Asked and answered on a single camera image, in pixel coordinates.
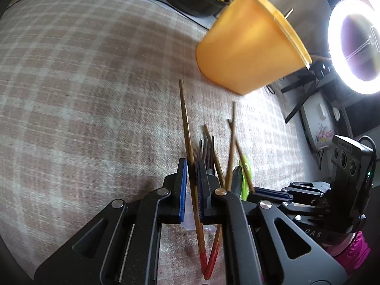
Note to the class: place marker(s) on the metal spoon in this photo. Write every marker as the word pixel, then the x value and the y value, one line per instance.
pixel 237 181

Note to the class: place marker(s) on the person's right forearm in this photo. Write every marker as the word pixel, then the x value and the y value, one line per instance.
pixel 354 252

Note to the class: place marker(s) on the white floral appliance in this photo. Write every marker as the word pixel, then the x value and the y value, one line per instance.
pixel 319 124

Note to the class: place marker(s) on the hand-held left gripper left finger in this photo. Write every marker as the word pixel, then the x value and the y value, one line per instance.
pixel 182 193

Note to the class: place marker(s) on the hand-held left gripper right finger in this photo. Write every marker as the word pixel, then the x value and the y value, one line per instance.
pixel 203 196

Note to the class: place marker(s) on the orange plastic cup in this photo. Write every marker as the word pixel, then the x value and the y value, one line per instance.
pixel 249 47

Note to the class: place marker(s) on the black tripod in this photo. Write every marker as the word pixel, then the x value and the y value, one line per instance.
pixel 302 95

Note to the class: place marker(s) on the wooden partition board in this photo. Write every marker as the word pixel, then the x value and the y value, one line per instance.
pixel 297 6

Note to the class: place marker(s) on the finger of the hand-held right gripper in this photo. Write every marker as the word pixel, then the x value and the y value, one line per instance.
pixel 308 188
pixel 273 193

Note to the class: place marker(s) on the green plastic spoon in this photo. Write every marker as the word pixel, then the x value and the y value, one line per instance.
pixel 247 166

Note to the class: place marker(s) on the metal fork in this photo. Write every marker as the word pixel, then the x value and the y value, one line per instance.
pixel 207 153

